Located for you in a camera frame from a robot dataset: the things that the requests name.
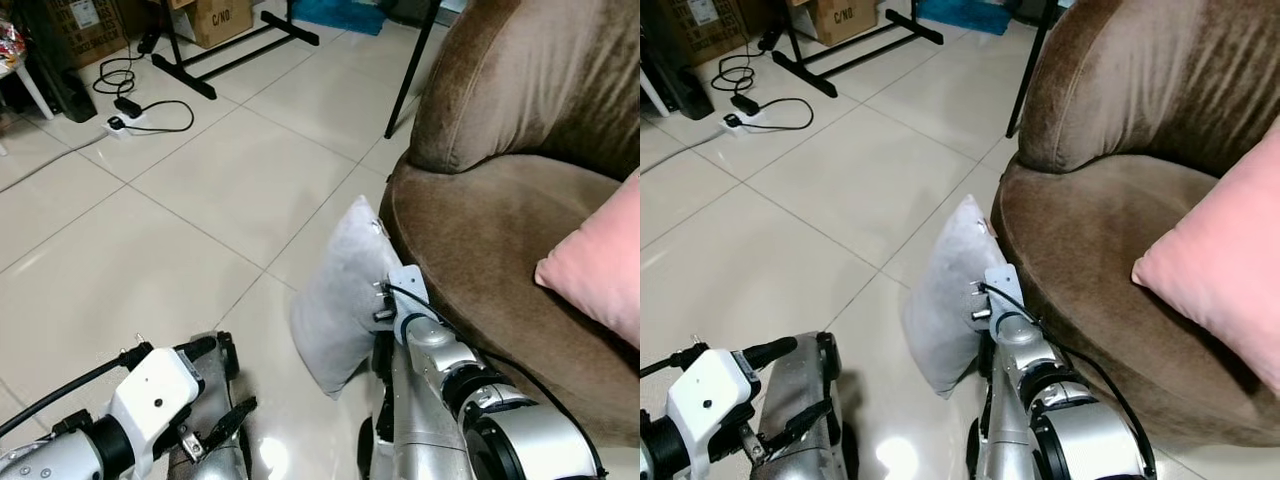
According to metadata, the grey pillow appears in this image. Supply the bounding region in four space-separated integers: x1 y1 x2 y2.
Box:
901 194 1002 400
290 196 403 400

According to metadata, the brown velvet sofa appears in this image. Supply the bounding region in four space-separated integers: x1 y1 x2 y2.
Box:
380 0 641 448
990 0 1280 448

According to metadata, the pink pillow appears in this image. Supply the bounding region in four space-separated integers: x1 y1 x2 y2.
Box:
534 174 641 348
1131 124 1280 393

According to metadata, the black metal floor rack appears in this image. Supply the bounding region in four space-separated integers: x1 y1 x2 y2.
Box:
148 0 321 101
768 0 945 100

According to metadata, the blue floor mat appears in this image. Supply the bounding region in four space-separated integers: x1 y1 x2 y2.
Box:
914 0 1013 37
290 0 387 37

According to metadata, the silver left robot leg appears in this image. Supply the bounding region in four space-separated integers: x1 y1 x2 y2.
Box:
752 331 859 480
165 331 253 480

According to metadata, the silver robot leg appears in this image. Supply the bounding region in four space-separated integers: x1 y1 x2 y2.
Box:
752 331 859 480
964 334 1043 480
165 331 253 480
357 334 473 480

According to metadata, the silver right robot leg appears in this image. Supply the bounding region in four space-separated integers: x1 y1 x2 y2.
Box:
964 334 1043 480
357 334 473 480

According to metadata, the white power strip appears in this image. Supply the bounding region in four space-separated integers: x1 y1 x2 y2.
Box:
721 107 772 134
104 109 153 137

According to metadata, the black slanted stand pole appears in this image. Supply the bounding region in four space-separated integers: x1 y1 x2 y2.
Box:
384 0 444 140
1005 0 1063 140

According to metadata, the white furniture leg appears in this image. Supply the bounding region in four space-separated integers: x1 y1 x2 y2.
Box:
0 60 57 122
640 68 673 118

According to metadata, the black upright case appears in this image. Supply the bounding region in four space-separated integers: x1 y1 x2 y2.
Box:
8 0 98 124
640 33 717 122

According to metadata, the cardboard box with black print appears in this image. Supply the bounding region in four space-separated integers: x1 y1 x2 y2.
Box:
168 0 254 50
788 0 880 47

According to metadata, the cardboard box with label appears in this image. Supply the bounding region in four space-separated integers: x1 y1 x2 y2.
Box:
44 0 132 68
658 0 753 67

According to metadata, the colourful snack bag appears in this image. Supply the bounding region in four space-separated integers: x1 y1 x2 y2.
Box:
0 20 26 77

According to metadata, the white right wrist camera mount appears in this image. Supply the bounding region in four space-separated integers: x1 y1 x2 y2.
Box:
978 264 1024 323
384 264 432 323

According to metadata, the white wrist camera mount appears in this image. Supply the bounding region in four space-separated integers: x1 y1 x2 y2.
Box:
664 346 763 453
384 264 432 323
107 346 205 453
978 264 1024 323

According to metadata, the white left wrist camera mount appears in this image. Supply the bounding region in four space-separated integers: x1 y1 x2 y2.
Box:
664 346 763 453
107 346 205 453

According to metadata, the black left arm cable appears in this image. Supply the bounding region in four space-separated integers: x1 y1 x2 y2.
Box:
0 343 155 441
640 343 709 379

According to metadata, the white power strip cord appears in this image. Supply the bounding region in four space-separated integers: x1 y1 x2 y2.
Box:
0 128 111 193
640 125 727 176

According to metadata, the black power adapter cable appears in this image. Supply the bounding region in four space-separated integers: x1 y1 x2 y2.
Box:
93 54 197 136
714 52 817 133

